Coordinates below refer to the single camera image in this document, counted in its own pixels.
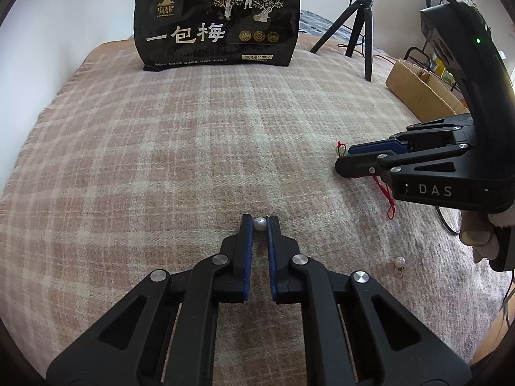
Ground blue patterned bed sheet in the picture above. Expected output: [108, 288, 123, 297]
[300, 10, 387, 55]

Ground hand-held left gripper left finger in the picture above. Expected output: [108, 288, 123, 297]
[45, 214, 255, 386]

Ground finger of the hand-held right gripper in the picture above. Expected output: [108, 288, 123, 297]
[347, 126, 459, 157]
[335, 140, 472, 179]

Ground red string pendant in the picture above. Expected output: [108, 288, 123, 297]
[337, 141, 397, 220]

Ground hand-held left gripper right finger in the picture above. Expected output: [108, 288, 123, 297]
[266, 215, 472, 386]

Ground dark bangle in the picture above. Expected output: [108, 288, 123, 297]
[436, 207, 461, 234]

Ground cardboard box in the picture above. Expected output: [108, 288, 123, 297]
[385, 58, 469, 123]

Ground black tripod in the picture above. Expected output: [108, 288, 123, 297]
[310, 0, 377, 82]

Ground black snack bag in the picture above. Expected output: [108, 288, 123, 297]
[134, 0, 303, 72]

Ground pink plaid blanket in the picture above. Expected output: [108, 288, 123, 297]
[0, 32, 511, 386]

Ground person's right hand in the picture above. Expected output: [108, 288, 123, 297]
[461, 209, 503, 265]

